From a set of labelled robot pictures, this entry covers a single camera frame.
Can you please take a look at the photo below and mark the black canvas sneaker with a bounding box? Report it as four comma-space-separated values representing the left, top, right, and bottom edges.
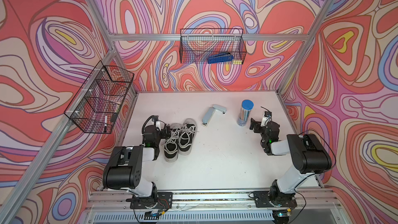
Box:
164, 123, 182, 162
178, 118, 198, 156

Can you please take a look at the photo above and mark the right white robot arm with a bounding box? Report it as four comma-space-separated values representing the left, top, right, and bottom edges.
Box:
249, 119, 332, 201

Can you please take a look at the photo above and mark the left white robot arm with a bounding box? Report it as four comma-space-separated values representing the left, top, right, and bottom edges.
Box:
102, 124, 171, 200

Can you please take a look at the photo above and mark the pencil tube with blue lid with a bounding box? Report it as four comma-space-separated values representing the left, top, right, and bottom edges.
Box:
237, 100, 254, 126

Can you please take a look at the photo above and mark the white marker in basket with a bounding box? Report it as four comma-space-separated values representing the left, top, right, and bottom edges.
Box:
103, 115, 108, 133

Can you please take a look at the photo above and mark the grey blue stapler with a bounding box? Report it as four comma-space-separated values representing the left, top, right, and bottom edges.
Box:
202, 104, 227, 127

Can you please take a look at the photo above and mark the yellow item in basket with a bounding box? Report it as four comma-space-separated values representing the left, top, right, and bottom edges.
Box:
232, 60, 243, 65

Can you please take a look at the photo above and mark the blue stapler in basket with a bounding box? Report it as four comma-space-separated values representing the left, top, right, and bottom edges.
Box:
207, 52, 234, 64

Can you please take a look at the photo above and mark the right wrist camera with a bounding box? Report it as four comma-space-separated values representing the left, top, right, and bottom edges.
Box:
261, 110, 272, 127

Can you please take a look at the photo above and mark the black wire basket left wall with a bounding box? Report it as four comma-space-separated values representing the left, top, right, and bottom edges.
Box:
64, 61, 134, 134

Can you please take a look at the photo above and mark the black wire basket wall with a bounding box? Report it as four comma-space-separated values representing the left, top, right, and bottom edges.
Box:
64, 61, 134, 134
179, 27, 247, 64

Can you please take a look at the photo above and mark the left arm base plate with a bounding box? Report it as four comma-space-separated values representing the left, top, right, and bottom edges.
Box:
126, 191, 173, 210

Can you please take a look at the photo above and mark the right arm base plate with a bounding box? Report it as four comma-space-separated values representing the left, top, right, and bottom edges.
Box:
248, 191, 297, 209

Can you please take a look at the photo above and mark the aluminium rail with vents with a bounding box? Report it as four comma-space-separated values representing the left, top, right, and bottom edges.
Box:
78, 188, 350, 224

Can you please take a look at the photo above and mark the black wire basket back wall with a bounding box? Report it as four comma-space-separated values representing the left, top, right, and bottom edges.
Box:
179, 27, 247, 64

